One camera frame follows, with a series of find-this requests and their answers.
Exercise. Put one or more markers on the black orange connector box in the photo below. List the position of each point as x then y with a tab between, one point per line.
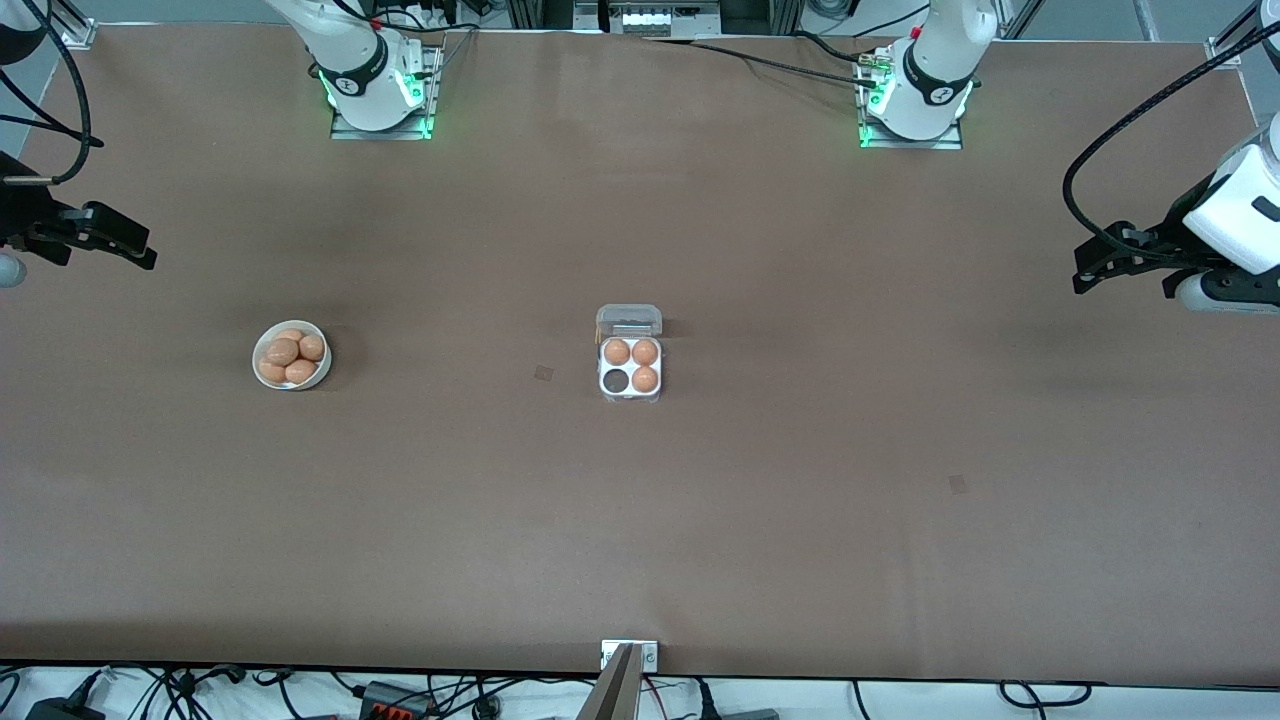
395	702

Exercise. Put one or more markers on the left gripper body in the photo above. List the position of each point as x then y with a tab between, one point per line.
1166	241

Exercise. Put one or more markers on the grey camera post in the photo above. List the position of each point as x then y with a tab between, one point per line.
615	690

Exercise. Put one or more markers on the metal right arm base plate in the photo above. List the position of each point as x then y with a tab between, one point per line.
345	132

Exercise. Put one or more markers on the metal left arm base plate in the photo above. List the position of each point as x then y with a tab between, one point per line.
950	143

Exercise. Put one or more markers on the aluminium frame corner bracket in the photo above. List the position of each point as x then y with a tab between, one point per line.
1224	50
78	33

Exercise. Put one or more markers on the white round bowl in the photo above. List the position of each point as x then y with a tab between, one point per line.
320	372

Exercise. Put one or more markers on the grey electrical control box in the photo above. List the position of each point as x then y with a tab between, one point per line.
650	15

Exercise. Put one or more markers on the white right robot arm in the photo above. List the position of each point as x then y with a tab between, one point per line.
365	70

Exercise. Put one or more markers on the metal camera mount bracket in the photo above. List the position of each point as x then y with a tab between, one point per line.
648	655

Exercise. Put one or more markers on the clear plastic egg box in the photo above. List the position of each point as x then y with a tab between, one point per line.
628	322

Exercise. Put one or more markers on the black power adapter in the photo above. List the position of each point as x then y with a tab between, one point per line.
65	710

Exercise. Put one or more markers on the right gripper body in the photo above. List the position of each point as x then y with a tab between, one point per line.
22	208

